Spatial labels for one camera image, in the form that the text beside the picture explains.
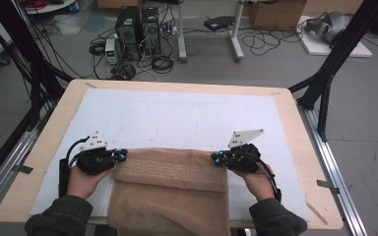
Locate person's right hand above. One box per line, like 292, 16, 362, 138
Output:
234, 163, 276, 203

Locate aluminium rail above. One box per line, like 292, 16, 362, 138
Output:
296, 99, 370, 236
0, 104, 52, 224

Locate white desk leg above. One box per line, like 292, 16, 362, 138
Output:
228, 0, 246, 63
176, 0, 189, 64

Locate coiled black cable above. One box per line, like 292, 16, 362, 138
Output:
88, 40, 107, 57
151, 54, 175, 75

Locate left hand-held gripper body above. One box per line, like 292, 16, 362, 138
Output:
75, 131, 119, 176

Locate flat black box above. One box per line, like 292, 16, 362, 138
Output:
204, 15, 236, 32

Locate large black computer tower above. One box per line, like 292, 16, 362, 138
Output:
114, 5, 143, 62

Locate black frame post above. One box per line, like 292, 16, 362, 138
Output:
287, 0, 378, 143

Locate tangled cable bundle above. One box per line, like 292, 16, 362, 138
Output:
110, 63, 137, 82

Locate white floor board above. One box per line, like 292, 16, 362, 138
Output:
296, 15, 374, 59

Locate grey metal bracket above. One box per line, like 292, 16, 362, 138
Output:
316, 179, 341, 195
13, 163, 34, 175

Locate white grid foam mat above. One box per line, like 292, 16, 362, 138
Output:
29, 88, 312, 224

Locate loose black floor cables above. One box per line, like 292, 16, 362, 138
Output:
240, 28, 304, 57

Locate grey bench power supply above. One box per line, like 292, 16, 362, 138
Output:
104, 37, 119, 65

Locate round white table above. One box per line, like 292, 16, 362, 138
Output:
23, 0, 78, 16

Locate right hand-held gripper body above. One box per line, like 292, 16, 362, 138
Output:
222, 128, 265, 174

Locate thin wooden stick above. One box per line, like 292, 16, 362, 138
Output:
305, 200, 329, 226

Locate clear plastic bag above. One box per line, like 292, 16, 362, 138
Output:
50, 14, 83, 36

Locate grey helmet-shaped device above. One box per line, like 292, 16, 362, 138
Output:
304, 10, 353, 44

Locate tan towel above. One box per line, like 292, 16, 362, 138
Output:
107, 147, 232, 236

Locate black frame with cables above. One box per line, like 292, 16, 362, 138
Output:
0, 0, 75, 195

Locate slim black computer tower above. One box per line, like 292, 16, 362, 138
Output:
141, 6, 161, 55

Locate person's left hand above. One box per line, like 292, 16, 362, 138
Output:
66, 163, 116, 201

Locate large cardboard box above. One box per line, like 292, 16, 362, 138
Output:
249, 0, 308, 31

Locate small cardboard box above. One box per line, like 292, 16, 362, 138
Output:
95, 0, 146, 10

